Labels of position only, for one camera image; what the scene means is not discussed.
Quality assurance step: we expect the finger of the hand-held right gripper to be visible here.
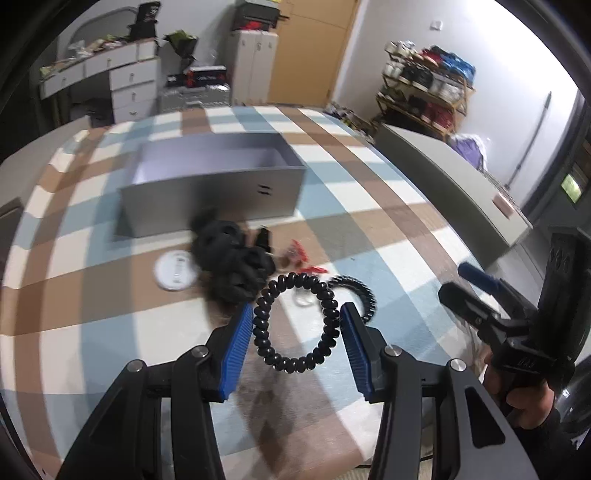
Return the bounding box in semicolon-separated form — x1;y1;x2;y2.
438;282;509;344
458;262;537;321

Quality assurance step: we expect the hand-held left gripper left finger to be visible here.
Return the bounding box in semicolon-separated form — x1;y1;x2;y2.
55;302;255;480

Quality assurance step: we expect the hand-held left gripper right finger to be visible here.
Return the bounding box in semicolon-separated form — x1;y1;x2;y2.
340;302;539;480

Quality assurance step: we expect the black spiral hair tie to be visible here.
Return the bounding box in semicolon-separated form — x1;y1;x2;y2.
329;275;378;322
253;272;341;374

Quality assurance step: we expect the black scrunchie pile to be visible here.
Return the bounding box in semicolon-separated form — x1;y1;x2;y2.
191;209;278;304

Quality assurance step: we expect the red hair clip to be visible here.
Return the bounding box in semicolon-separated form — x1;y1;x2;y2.
284;239;329;274

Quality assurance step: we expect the grey cardboard box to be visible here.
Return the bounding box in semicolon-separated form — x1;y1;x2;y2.
119;133;308;239

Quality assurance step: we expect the person's right forearm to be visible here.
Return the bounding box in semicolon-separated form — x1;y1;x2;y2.
508;383;591;480

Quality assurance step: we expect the person's right hand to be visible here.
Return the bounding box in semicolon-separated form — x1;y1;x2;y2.
485;357;561;430

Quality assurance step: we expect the pink flat item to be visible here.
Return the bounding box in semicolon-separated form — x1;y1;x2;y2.
491;193;514;219

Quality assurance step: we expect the grey cabinet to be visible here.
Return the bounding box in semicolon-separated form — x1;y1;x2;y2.
375;122;534;269

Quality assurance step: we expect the white round lid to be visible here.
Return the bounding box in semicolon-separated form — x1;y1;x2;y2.
154;250;202;292

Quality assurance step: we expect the purple cloth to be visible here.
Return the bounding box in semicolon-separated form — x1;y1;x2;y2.
449;133;486;170

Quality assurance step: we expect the grey pole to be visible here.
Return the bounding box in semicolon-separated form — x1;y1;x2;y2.
509;91;553;186

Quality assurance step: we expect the wooden shoe rack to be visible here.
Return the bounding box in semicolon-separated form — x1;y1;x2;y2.
375;41;477;140

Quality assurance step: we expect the pile of shoes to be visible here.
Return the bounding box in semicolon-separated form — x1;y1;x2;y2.
324;102;376;138

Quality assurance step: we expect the silver suitcase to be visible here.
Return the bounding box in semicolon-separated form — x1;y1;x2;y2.
158;85;232;112

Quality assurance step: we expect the black orange shoe box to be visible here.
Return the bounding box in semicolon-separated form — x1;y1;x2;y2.
187;65;230;89

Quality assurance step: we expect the wooden door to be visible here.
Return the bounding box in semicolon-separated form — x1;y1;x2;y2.
265;0;362;105

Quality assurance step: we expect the white suitcase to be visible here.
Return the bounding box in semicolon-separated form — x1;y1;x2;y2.
225;30;279;107

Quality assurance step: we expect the white dressing desk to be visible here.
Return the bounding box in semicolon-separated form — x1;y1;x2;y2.
39;39;163;124

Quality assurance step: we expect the dark wrapped bouquet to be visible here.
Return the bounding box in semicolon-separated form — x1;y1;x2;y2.
163;30;199;70

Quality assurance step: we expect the clutter on desk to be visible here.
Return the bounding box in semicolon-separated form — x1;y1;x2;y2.
39;36;136;75

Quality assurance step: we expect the stack of shoe boxes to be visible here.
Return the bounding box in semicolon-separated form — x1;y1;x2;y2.
232;0;283;32

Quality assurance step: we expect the black paper bag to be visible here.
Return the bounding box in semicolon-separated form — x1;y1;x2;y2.
128;2;163;41

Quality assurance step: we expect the arched desk mirror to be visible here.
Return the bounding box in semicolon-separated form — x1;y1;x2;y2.
57;6;140;52

